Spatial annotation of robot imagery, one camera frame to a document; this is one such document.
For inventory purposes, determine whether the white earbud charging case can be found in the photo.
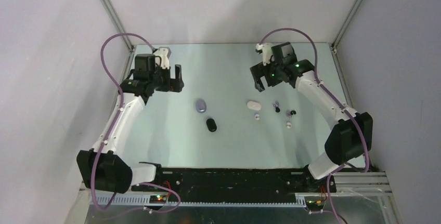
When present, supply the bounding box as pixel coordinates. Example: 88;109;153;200
247;100;262;111

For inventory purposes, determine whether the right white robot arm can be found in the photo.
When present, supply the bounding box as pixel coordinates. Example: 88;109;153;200
250;60;373;192

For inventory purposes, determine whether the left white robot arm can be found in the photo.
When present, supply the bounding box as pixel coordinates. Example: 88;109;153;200
76;47;184;193

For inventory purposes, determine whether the purple earbud charging case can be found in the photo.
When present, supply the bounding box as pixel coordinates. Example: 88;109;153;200
195;99;207;113

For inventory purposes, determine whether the black earbud charging case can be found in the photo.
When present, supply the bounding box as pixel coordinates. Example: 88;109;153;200
206;118;217;132

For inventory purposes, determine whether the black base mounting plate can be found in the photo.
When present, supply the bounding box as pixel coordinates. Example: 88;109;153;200
131;168;336;203

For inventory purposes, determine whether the left controller circuit board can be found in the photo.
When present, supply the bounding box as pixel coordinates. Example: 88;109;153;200
149;195;167;204

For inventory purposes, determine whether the controller circuit board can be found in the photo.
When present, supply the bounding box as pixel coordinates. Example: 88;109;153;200
305;200;326;213
149;195;167;204

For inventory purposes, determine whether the right controller circuit board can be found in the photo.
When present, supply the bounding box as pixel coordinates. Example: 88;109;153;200
305;200;326;213

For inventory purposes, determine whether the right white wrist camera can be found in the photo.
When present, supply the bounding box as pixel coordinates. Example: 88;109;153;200
255;43;274;66

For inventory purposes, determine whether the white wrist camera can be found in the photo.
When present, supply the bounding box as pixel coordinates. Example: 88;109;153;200
153;47;172;70
255;43;274;66

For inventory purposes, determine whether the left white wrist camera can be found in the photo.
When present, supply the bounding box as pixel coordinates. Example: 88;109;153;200
153;47;172;70

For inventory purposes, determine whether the left aluminium frame post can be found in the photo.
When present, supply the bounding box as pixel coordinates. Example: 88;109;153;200
100;0;126;33

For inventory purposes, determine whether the aluminium frame post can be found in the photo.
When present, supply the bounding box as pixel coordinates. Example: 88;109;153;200
100;0;126;33
331;0;364;49

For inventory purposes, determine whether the right aluminium frame post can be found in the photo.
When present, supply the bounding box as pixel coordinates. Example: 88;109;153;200
331;0;364;49

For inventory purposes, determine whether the grey slotted cable duct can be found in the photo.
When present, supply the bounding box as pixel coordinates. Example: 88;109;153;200
111;194;306;208

